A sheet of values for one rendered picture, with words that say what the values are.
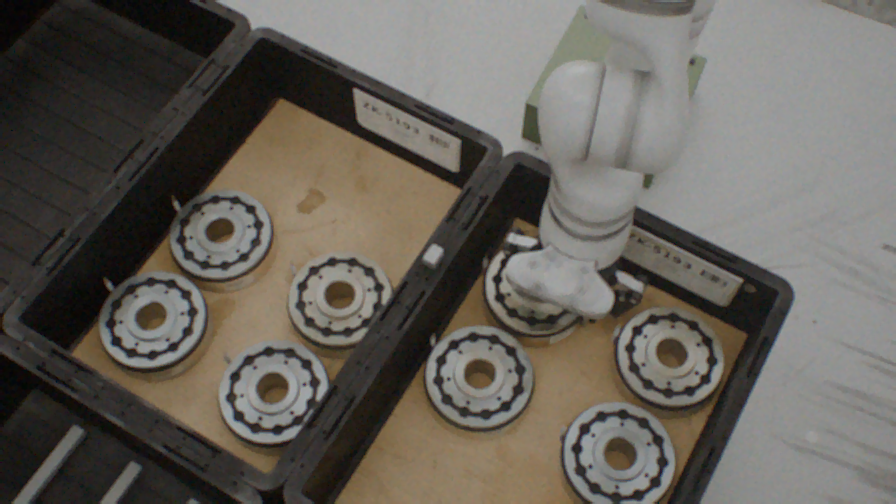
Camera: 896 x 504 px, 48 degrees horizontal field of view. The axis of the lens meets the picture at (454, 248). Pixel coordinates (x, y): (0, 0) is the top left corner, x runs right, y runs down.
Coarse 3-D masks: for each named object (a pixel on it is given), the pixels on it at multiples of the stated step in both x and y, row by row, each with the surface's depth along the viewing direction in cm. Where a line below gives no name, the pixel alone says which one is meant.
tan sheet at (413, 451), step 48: (480, 288) 101; (576, 336) 98; (720, 336) 98; (480, 384) 96; (576, 384) 96; (720, 384) 96; (384, 432) 94; (432, 432) 94; (528, 432) 94; (672, 432) 94; (384, 480) 91; (432, 480) 92; (480, 480) 92; (528, 480) 92
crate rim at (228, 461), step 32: (256, 32) 103; (224, 64) 101; (320, 64) 101; (384, 96) 99; (448, 128) 98; (128, 192) 94; (96, 224) 92; (448, 224) 93; (64, 256) 91; (32, 288) 89; (384, 320) 88; (64, 352) 86; (352, 352) 87; (96, 384) 85; (160, 416) 84; (320, 416) 84; (192, 448) 82; (224, 448) 82; (288, 448) 83; (256, 480) 81
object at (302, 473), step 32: (512, 160) 96; (480, 192) 94; (640, 224) 93; (672, 224) 93; (448, 256) 91; (704, 256) 92; (736, 256) 91; (416, 288) 89; (768, 288) 90; (768, 320) 88; (384, 352) 87; (768, 352) 87; (352, 384) 85; (736, 384) 86; (736, 416) 84; (320, 448) 83; (704, 448) 83; (288, 480) 81; (704, 480) 82
